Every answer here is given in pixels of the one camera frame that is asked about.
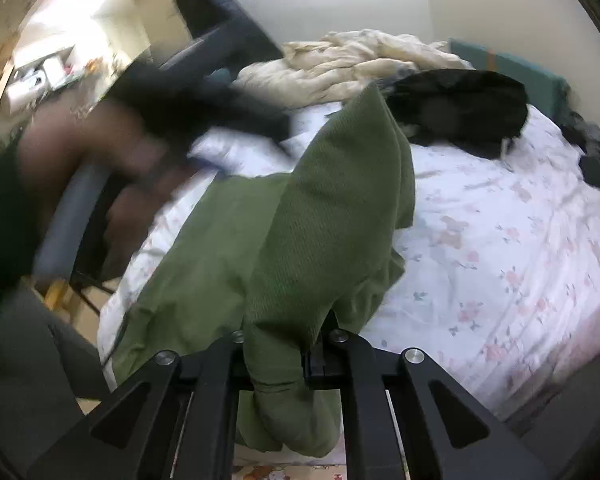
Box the olive green pants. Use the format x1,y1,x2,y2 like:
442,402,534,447
112,86,415,457

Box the person's left hand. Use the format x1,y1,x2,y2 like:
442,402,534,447
10,101,193,266

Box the yellow cartoon print blanket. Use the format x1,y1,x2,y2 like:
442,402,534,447
232,465,347,480

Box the dark hanging curtain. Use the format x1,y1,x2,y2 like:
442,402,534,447
175,0,283,66

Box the person's grey trouser leg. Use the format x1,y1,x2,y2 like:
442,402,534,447
0,287,109,474

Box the cream crumpled duvet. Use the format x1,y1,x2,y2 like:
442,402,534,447
233,29,472,110

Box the white floral bed sheet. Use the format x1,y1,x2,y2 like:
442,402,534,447
97,102,600,468

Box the yellow wooden stool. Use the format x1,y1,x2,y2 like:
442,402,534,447
44,280,81,311

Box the black garment on bed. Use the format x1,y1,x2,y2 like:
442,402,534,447
386,70,528,159

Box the dark grey clothes pile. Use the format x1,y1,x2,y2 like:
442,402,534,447
559,110,600,189

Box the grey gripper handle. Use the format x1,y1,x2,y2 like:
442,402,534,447
32,160,110,280

